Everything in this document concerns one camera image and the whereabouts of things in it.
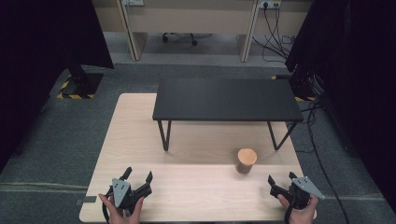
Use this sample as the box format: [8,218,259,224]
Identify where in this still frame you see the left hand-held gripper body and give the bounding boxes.
[107,176,153,211]

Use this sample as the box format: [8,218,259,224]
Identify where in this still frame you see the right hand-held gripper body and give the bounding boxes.
[269,175,326,210]

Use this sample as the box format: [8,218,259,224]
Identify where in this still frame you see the wooden cylinder block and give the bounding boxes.
[234,147,259,175]

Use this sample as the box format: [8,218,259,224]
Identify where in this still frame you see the person's right hand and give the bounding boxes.
[277,194,319,224]

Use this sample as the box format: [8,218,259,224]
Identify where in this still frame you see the person's left hand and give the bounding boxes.
[98,193,145,224]

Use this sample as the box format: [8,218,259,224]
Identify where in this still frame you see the black metal shelf rack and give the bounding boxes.
[151,77,304,152]

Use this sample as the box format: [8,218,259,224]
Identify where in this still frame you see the black stand base striped tape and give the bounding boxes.
[56,63,105,100]

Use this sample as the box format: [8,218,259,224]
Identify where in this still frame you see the black curtain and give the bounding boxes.
[284,0,396,204]
[0,0,115,174]

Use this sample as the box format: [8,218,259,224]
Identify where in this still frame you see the office chair wheeled base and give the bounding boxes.
[161,32,213,48]

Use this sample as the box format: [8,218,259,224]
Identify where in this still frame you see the beige office desk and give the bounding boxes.
[92,0,314,63]

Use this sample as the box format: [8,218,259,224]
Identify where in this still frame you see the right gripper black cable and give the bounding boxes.
[283,201,296,224]

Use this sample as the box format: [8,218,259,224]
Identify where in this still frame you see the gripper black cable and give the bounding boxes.
[283,201,296,224]
[101,186,114,224]

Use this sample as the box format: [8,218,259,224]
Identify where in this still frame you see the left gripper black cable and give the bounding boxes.
[101,186,114,224]

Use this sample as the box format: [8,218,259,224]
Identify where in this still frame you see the black floor cable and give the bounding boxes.
[286,101,351,224]

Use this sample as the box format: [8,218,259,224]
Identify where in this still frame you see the black cables bundle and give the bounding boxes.
[251,3,297,64]

